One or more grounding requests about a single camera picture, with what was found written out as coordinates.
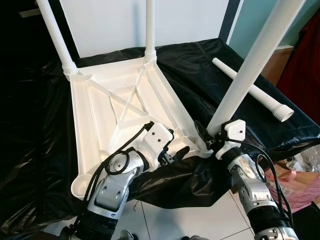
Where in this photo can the dark red fabric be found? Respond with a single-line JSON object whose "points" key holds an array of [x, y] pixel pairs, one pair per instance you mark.
{"points": [[302, 75]]}

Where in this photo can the brown board with white frame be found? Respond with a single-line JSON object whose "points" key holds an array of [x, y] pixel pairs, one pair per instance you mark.
{"points": [[282, 60]]}

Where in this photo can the pink plastic bag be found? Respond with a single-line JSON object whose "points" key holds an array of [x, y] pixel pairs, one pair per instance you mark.
{"points": [[300, 192]]}

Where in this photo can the clear plastic bag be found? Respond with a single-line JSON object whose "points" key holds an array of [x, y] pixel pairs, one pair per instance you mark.
{"points": [[307, 160]]}

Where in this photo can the grey robot right foot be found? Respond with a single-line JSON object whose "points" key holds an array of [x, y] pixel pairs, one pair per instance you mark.
{"points": [[195, 238]]}

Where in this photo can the black plastic table cover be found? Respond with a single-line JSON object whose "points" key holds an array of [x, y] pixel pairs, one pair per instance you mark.
{"points": [[190, 75]]}

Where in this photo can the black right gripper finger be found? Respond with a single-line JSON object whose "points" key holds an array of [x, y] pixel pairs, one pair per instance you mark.
{"points": [[202, 132]]}

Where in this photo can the large white board panel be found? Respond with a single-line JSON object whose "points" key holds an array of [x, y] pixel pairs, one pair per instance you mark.
{"points": [[110, 25]]}

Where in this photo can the white plastic table top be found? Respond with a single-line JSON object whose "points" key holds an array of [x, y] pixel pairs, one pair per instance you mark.
{"points": [[95, 125]]}

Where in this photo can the grey robot foot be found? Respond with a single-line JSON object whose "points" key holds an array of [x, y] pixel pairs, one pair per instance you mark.
{"points": [[127, 235], [195, 238]]}

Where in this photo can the grey robot left foot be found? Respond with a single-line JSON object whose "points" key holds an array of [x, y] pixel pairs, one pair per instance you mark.
{"points": [[127, 235]]}

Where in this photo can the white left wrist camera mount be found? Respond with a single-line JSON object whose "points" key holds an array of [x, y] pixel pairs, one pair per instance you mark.
{"points": [[157, 135]]}

